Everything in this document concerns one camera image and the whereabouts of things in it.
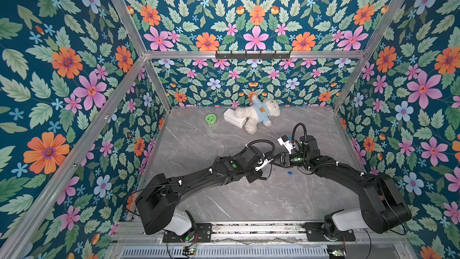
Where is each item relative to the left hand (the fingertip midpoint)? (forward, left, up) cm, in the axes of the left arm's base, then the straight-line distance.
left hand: (261, 166), depth 81 cm
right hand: (+3, -6, +2) cm, 7 cm away
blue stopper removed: (+1, -16, -11) cm, 20 cm away
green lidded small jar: (+36, +25, -6) cm, 45 cm away
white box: (+37, +13, -6) cm, 40 cm away
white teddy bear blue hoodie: (+38, -4, -3) cm, 38 cm away
